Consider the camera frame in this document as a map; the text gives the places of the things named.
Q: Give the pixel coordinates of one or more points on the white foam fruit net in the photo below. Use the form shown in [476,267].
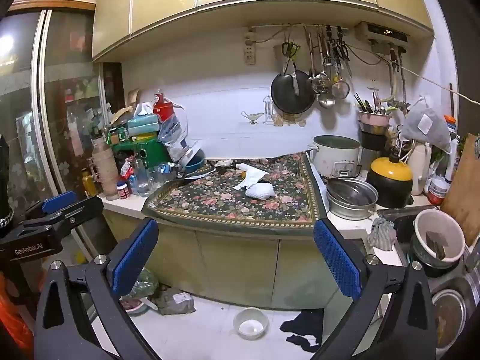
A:
[258,192]

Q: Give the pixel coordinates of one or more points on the white rice cooker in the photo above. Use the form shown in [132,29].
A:
[335,155]

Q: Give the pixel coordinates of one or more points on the brown thermos bottle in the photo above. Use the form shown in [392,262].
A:
[106,168]

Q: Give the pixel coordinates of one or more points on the metal basin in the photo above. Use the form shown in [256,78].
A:
[350,202]

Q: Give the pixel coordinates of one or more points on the red container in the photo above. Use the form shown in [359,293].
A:
[163,107]

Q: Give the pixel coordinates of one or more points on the upper cabinet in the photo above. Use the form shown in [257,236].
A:
[225,7]

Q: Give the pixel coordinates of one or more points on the metal skimmer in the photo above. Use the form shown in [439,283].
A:
[319,82]

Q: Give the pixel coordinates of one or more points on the grey rag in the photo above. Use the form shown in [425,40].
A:
[381,234]

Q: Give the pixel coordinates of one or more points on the glass sliding door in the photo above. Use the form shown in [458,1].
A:
[67,90]

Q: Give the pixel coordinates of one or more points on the grey plastic package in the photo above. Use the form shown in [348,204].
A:
[174,302]

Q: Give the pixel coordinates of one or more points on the metal gravy boat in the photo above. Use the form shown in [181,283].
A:
[253,117]

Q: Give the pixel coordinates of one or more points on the wooden cutting board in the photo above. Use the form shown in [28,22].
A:
[463,191]

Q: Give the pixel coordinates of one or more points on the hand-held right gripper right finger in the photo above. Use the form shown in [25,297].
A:
[335,260]

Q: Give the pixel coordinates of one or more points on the white thermos jug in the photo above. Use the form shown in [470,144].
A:
[419,168]

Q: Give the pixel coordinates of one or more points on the white plastic bucket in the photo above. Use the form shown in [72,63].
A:
[250,324]

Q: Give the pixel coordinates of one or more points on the water heater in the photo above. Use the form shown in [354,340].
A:
[382,33]

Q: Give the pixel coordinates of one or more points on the white power strip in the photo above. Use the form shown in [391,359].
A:
[249,50]

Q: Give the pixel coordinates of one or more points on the metal strainer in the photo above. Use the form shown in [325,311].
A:
[340,89]

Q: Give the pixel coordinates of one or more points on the teal tissue box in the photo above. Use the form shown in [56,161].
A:
[144,124]

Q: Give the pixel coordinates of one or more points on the yellow and black pot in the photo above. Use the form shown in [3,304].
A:
[390,180]

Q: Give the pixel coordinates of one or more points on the black wok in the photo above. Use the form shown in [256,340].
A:
[292,95]

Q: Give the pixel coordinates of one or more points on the floral cloth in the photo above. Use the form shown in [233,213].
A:
[225,204]

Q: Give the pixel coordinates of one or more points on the clear zip bag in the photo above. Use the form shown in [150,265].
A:
[173,137]

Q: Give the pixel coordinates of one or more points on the green plastic bag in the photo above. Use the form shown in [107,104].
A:
[144,285]

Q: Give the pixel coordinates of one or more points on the dark cloth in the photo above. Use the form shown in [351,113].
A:
[303,330]

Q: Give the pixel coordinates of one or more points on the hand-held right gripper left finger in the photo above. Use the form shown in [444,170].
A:
[135,257]

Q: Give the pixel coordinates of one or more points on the blue bowl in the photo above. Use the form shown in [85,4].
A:
[194,165]

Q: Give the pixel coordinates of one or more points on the yellow bottle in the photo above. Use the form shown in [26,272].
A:
[90,183]

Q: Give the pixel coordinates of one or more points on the white tissue paper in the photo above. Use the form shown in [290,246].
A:
[253,176]

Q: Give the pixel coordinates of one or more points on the green box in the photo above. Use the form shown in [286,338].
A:
[153,152]

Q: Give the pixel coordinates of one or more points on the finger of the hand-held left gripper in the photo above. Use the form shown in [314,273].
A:
[60,200]
[82,212]

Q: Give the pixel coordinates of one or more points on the pink utensil holder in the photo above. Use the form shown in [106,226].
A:
[374,120]

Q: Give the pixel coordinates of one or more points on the metal ladle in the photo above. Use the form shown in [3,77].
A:
[326,99]

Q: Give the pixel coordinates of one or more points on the orange plastic bag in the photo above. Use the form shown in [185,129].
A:
[15,307]

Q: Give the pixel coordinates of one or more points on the grey cloth bag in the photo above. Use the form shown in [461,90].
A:
[427,125]

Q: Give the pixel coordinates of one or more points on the small crumpled paper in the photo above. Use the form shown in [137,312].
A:
[224,163]

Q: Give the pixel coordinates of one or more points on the glass cup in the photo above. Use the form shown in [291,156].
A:
[141,180]

